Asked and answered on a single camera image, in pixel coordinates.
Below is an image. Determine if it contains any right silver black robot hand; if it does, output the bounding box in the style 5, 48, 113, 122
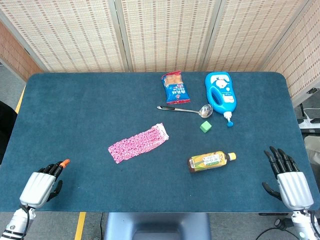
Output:
261, 146, 315, 211

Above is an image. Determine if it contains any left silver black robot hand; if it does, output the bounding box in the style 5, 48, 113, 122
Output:
19, 158, 71, 209

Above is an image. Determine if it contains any black desk control panel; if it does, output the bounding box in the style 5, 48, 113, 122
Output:
258, 212, 289, 217

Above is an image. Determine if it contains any tea bottle yellow cap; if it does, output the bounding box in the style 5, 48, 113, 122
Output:
186, 150, 237, 174

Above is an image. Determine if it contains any blue felt table cover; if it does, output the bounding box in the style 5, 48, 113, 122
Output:
0, 71, 320, 214

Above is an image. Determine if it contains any green cube block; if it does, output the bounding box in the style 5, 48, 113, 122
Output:
199, 120, 213, 134

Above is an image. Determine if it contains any blue detergent bottle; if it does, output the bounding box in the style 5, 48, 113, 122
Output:
204, 71, 238, 128

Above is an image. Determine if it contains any blue red snack bag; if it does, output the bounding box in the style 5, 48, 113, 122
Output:
160, 70, 192, 105

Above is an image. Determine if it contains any black floor cable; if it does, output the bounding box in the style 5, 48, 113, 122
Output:
256, 217, 296, 240

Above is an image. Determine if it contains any metal ladle black handle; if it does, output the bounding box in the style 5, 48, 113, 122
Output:
156, 103, 214, 119

